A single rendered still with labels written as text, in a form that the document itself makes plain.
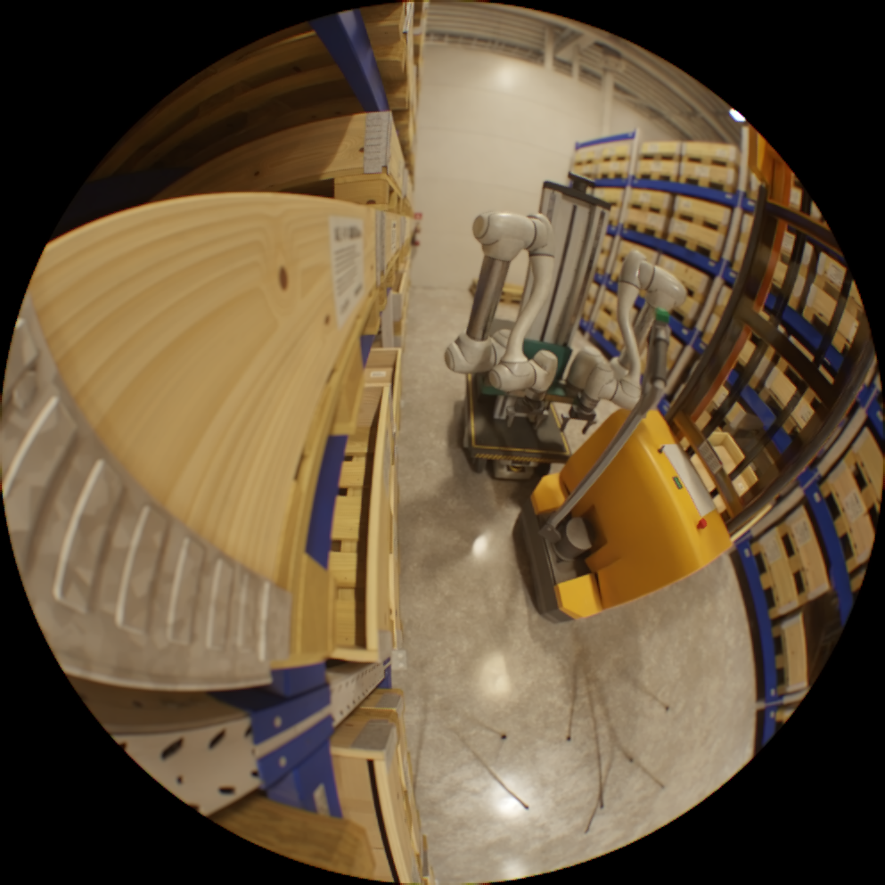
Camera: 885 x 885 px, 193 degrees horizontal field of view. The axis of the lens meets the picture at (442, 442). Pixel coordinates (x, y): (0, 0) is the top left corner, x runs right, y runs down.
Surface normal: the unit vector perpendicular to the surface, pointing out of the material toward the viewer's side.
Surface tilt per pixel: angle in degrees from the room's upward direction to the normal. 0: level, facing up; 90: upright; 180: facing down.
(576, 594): 22
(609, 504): 74
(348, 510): 0
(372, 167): 90
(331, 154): 90
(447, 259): 90
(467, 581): 0
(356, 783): 0
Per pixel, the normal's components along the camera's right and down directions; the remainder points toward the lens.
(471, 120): 0.08, 0.75
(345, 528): 0.07, -0.66
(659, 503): -0.90, -0.23
